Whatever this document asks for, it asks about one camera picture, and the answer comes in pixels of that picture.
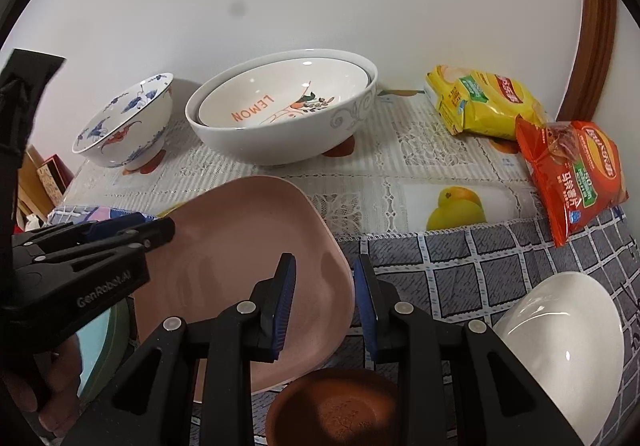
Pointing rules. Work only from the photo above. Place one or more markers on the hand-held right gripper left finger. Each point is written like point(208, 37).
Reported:
point(284, 311)

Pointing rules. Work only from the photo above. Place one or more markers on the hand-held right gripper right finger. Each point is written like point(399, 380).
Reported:
point(366, 311)

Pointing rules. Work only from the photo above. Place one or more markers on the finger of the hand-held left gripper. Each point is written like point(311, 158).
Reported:
point(117, 222)
point(115, 238)

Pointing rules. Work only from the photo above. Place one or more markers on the pink square plate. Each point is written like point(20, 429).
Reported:
point(235, 251)

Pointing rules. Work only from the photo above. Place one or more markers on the small brown dish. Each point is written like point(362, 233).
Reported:
point(332, 411)

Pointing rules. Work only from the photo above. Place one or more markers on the plain white bowl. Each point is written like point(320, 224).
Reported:
point(565, 346)

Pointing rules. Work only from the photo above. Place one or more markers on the person's left hand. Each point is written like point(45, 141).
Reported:
point(62, 376)

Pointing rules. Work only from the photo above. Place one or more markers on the teal plate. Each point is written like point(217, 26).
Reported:
point(102, 351)

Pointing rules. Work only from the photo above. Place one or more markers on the red box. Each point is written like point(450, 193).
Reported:
point(55, 176)

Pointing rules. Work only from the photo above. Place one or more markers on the cardboard box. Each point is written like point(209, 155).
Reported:
point(30, 181)

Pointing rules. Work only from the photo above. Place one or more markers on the blue floral white bowl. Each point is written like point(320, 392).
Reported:
point(135, 124)

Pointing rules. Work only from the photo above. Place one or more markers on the white lace fruit-print cloth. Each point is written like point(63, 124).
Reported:
point(400, 151)

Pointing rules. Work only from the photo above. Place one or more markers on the large white grey-patterned bowl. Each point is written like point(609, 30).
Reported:
point(280, 141)

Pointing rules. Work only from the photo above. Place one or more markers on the white bowl with orange print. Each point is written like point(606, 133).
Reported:
point(260, 101)

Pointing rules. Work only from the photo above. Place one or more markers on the yellow chip bag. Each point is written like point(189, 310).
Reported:
point(485, 104)

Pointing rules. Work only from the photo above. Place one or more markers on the orange chip bag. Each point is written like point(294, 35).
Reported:
point(575, 181)

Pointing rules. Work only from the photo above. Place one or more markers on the brown wooden door frame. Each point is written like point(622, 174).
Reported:
point(595, 36)

